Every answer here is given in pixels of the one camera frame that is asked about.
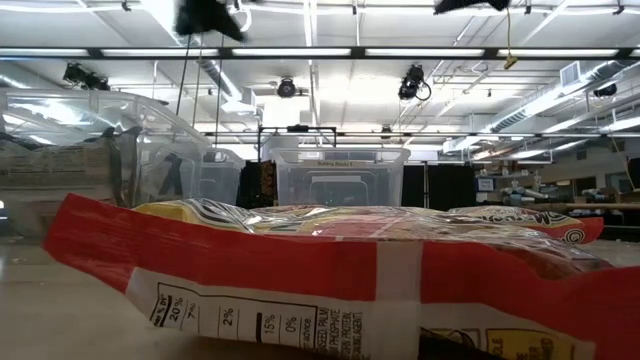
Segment small clear plastic bin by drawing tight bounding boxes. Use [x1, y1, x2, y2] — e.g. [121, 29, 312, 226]
[199, 147, 247, 206]

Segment black overhead device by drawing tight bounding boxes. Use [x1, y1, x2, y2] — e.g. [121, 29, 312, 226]
[62, 62, 111, 92]

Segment background black frame beam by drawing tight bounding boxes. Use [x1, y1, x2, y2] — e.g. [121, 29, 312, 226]
[197, 130, 640, 139]

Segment yellow red Maruchan ramen pack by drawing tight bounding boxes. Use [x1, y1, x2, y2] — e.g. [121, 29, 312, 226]
[42, 192, 640, 360]

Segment clear plastic bin with label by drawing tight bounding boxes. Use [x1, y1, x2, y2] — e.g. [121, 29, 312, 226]
[268, 146, 412, 209]

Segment overhead LED light bar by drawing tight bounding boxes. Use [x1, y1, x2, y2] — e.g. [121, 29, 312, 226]
[0, 45, 640, 62]

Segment orange Saucy Noods pack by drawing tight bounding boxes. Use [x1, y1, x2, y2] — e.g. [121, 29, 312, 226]
[447, 204, 605, 246]

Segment white cable ring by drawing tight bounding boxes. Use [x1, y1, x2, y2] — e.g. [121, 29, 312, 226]
[230, 0, 253, 34]

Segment round black overhead camera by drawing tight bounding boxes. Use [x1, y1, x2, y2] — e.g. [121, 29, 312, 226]
[275, 77, 299, 100]

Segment silver ventilation duct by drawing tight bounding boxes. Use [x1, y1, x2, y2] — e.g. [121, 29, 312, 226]
[487, 58, 640, 135]

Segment yellow hanging cable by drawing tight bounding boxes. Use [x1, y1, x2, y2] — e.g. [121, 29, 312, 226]
[504, 0, 519, 71]

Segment black curtain panel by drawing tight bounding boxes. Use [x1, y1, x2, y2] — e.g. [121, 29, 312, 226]
[402, 163, 476, 211]

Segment long clear plastic bin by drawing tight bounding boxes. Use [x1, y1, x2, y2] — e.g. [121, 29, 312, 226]
[0, 87, 214, 239]

